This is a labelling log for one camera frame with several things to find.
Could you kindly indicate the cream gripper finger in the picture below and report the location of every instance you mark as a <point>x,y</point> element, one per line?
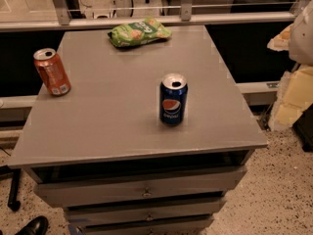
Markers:
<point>281,42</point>
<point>294,97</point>

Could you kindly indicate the blue pepsi can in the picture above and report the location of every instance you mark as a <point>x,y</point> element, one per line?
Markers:
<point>173,91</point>

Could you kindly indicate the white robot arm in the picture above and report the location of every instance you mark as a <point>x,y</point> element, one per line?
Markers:
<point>301,41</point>

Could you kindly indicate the green rice chip bag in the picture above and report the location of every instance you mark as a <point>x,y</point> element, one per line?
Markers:
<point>138,33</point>

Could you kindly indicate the orange soda can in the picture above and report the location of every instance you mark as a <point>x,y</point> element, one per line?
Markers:
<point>52,72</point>

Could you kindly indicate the metal railing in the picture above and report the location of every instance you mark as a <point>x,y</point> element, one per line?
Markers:
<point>31,15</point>

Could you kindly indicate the grey drawer cabinet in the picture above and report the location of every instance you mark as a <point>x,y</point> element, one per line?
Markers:
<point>102,154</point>

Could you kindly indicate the black shoe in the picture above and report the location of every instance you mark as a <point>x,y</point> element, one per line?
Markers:
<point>37,226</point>

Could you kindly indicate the black stand leg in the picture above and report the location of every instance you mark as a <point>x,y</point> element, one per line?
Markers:
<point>13,203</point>

